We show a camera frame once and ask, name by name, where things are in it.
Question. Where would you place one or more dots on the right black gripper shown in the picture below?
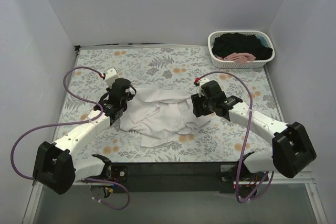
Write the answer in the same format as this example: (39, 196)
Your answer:
(197, 105)

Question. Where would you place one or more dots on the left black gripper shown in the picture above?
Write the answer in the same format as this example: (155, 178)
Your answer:
(115, 114)

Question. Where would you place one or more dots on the white t shirt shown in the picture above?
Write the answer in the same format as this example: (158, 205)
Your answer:
(161, 116)

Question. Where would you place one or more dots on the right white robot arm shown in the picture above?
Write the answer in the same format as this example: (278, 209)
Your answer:
(292, 150)

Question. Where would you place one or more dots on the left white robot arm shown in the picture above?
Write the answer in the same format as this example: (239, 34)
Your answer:
(55, 165)

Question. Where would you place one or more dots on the floral table mat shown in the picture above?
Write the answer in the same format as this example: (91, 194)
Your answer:
(171, 68)

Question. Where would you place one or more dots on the pink garment in basket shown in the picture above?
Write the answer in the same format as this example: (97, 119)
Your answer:
(242, 58)

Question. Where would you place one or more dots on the white plastic laundry basket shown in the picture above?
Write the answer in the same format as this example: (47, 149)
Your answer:
(231, 64)

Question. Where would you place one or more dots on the black garment in basket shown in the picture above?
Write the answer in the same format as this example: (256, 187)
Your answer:
(229, 43)

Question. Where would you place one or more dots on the blue garment in basket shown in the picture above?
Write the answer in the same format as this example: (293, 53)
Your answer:
(263, 41)

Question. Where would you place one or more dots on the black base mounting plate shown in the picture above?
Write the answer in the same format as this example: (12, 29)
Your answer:
(174, 177)

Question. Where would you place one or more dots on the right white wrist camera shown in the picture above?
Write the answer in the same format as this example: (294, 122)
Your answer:
(199, 82)

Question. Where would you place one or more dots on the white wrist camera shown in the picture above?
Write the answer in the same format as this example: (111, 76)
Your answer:
(199, 82)
(110, 76)

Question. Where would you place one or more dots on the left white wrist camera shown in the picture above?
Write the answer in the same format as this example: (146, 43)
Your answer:
(110, 76)

